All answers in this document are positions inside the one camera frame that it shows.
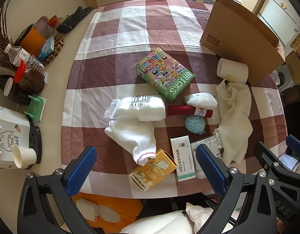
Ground green white plastic holder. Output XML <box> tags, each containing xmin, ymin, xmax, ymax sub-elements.
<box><xmin>23</xmin><ymin>94</ymin><xmax>47</xmax><ymax>123</ymax></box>

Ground blue white small box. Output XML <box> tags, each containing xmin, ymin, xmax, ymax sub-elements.
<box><xmin>38</xmin><ymin>36</ymin><xmax>55</xmax><ymax>58</ymax></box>

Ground grey plastic stool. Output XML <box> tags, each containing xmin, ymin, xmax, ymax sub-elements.
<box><xmin>272</xmin><ymin>65</ymin><xmax>296</xmax><ymax>94</ymax></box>

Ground white paper cup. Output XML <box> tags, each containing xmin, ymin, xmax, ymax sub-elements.
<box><xmin>13</xmin><ymin>145</ymin><xmax>38</xmax><ymax>169</ymax></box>

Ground white cartoon water dispenser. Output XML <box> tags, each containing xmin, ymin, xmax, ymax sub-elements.
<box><xmin>0</xmin><ymin>102</ymin><xmax>42</xmax><ymax>170</ymax></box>

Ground woven round coaster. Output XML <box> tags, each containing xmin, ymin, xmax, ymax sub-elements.
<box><xmin>41</xmin><ymin>35</ymin><xmax>64</xmax><ymax>65</ymax></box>

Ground red white checked tablecloth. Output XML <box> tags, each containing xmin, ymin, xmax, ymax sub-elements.
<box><xmin>61</xmin><ymin>0</ymin><xmax>288</xmax><ymax>199</ymax></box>

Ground white refrigerator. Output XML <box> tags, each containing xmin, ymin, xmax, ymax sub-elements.
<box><xmin>253</xmin><ymin>0</ymin><xmax>300</xmax><ymax>47</ymax></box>

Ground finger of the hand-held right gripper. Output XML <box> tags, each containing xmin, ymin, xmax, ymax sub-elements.
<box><xmin>285</xmin><ymin>135</ymin><xmax>300</xmax><ymax>161</ymax></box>
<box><xmin>253</xmin><ymin>141</ymin><xmax>300</xmax><ymax>188</ymax></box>

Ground small brown cardboard box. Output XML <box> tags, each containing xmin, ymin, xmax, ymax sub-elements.
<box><xmin>284</xmin><ymin>51</ymin><xmax>300</xmax><ymax>86</ymax></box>

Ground white zip pouch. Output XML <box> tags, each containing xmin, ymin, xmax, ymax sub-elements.
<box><xmin>191</xmin><ymin>135</ymin><xmax>224</xmax><ymax>179</ymax></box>

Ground bundle of dry branches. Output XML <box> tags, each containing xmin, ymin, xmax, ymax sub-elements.
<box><xmin>0</xmin><ymin>0</ymin><xmax>21</xmax><ymax>61</ymax></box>

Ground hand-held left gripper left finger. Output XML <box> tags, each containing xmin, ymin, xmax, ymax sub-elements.
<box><xmin>17</xmin><ymin>146</ymin><xmax>99</xmax><ymax>234</ymax></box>

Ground clear plastic water bottle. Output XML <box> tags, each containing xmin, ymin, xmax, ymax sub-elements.
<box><xmin>4</xmin><ymin>44</ymin><xmax>45</xmax><ymax>75</ymax></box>

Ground white slipper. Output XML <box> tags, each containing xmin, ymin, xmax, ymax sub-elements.
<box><xmin>97</xmin><ymin>203</ymin><xmax>120</xmax><ymax>222</ymax></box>
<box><xmin>75</xmin><ymin>197</ymin><xmax>99</xmax><ymax>222</ymax></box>

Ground white green medicine box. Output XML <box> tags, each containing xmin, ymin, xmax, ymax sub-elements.
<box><xmin>170</xmin><ymin>136</ymin><xmax>197</xmax><ymax>182</ymax></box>

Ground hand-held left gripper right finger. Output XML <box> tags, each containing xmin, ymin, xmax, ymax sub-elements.
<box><xmin>196</xmin><ymin>144</ymin><xmax>280</xmax><ymax>234</ymax></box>

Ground black gloves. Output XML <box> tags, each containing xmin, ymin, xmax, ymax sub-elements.
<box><xmin>56</xmin><ymin>6</ymin><xmax>94</xmax><ymax>34</ymax></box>

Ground orange box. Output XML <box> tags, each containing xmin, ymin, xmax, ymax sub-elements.
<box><xmin>19</xmin><ymin>27</ymin><xmax>46</xmax><ymax>58</ymax></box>

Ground white fluffy towel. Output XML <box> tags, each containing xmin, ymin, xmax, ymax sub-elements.
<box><xmin>212</xmin><ymin>79</ymin><xmax>253</xmax><ymax>166</ymax></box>

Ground orange cushion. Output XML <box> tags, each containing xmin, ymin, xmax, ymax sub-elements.
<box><xmin>71</xmin><ymin>191</ymin><xmax>144</xmax><ymax>230</ymax></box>

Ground pink cup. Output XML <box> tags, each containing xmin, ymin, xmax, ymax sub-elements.
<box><xmin>34</xmin><ymin>16</ymin><xmax>50</xmax><ymax>33</ymax></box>

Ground red lid jar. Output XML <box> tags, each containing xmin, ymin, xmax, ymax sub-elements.
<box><xmin>13</xmin><ymin>60</ymin><xmax>46</xmax><ymax>94</ymax></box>

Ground white cat plush toy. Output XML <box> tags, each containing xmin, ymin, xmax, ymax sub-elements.
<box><xmin>168</xmin><ymin>92</ymin><xmax>219</xmax><ymax>136</ymax></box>

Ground white pillow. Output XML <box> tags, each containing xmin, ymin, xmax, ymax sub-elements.
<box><xmin>119</xmin><ymin>202</ymin><xmax>241</xmax><ymax>234</ymax></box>

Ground yellow cartoon bear box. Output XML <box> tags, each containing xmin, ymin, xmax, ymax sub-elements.
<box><xmin>129</xmin><ymin>148</ymin><xmax>177</xmax><ymax>198</ymax></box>

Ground yellow hanging bag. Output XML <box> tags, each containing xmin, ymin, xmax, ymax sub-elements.
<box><xmin>289</xmin><ymin>30</ymin><xmax>300</xmax><ymax>53</ymax></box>

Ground large brown cardboard box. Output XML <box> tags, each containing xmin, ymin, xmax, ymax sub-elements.
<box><xmin>199</xmin><ymin>0</ymin><xmax>287</xmax><ymax>86</ymax></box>

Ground white sock with red stitching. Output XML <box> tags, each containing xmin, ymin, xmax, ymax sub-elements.
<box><xmin>104</xmin><ymin>119</ymin><xmax>157</xmax><ymax>164</ymax></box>

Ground green toy bricks box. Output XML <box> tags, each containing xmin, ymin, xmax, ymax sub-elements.
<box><xmin>135</xmin><ymin>48</ymin><xmax>196</xmax><ymax>102</ymax></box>

